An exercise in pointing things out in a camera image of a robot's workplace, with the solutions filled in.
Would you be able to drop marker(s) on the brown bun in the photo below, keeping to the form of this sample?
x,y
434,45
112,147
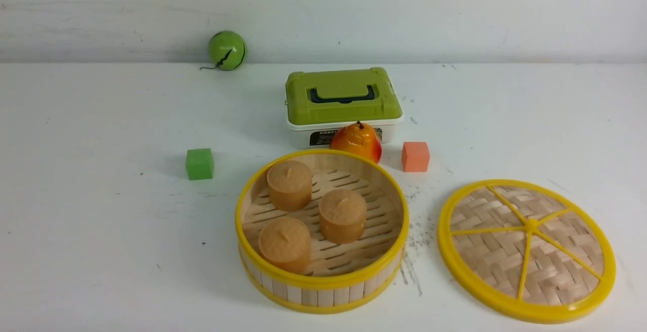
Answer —
x,y
289,185
285,243
342,215

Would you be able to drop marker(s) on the green cube block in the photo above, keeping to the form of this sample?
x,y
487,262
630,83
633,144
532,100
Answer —
x,y
199,164

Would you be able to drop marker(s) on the green lidded white box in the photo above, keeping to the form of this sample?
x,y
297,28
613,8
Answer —
x,y
320,103

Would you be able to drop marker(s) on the orange red toy pear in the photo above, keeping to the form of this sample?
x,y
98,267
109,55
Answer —
x,y
358,138

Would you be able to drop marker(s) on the brown bun right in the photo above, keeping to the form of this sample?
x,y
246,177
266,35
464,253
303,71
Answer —
x,y
342,215

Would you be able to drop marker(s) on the orange cube block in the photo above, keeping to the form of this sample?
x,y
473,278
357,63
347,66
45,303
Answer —
x,y
415,156

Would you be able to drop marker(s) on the green ball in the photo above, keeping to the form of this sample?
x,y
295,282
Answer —
x,y
227,50

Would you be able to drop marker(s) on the brown bun back left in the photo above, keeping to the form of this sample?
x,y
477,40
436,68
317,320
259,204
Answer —
x,y
289,185

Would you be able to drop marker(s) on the yellow bamboo steamer basket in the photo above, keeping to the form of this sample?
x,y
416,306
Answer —
x,y
339,277

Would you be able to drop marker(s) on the brown bun front left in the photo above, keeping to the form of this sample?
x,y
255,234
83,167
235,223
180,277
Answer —
x,y
285,243

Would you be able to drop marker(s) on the yellow woven steamer lid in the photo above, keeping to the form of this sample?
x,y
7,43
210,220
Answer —
x,y
525,251

